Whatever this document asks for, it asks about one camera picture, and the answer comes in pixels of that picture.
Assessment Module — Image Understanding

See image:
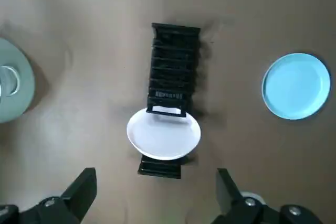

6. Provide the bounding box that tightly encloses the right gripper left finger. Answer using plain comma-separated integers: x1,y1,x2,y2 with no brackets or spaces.
0,167,98,224

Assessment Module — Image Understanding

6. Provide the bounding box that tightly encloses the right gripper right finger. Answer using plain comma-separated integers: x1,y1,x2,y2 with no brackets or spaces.
209,167,326,224

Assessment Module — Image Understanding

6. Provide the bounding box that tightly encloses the white plate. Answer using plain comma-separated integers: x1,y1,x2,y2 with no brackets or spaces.
126,106,203,161

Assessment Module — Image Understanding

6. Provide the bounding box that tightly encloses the steel cooking pot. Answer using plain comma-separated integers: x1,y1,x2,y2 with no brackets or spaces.
0,37,36,124

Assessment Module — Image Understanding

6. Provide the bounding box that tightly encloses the light blue plate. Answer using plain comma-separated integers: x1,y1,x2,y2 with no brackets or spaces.
261,52,332,121

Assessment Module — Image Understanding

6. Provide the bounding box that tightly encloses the black dish rack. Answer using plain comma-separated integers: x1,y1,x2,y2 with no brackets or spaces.
137,22,202,180

